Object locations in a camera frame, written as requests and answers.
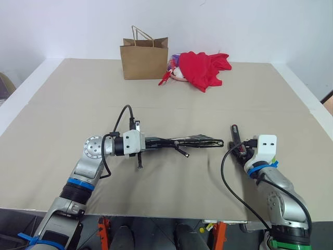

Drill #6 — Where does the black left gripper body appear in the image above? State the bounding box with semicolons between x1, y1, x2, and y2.
134;119;153;170

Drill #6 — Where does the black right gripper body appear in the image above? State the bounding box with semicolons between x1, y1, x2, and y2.
238;140;259;160

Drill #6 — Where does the black grid pouch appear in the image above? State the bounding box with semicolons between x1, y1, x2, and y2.
145;133;225;158

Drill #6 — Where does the beige table mat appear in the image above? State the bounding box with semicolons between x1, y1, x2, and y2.
0;58;333;222

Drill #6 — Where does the red and white item pile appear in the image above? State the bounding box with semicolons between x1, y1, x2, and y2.
158;68;188;86

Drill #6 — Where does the purple and white package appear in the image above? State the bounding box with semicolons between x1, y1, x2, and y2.
166;53;182;73

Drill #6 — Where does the red cloth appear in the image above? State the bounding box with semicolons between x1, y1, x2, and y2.
178;51;233;93

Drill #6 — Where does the brown paper bag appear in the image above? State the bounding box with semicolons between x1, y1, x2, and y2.
119;25;170;80

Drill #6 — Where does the orange metal clamp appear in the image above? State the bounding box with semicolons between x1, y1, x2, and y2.
213;221;227;250
97;216;111;250

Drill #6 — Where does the brown wooden furniture corner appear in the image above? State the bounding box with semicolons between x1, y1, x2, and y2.
320;90;333;105

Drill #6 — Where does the tan chair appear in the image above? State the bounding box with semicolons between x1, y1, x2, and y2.
0;72;17;102

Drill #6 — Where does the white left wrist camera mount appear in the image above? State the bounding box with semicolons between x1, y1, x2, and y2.
122;129;146;158

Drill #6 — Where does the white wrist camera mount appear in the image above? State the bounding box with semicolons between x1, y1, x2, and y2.
122;129;146;158
244;134;278;170

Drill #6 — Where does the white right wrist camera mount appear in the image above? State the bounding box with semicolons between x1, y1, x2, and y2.
244;134;278;170

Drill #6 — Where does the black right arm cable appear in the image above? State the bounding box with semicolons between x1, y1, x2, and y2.
221;138;313;233

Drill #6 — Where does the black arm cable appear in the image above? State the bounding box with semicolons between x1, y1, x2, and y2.
221;138;313;233
99;104;137;180

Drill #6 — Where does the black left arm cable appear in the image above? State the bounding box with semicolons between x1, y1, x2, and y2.
99;104;137;180

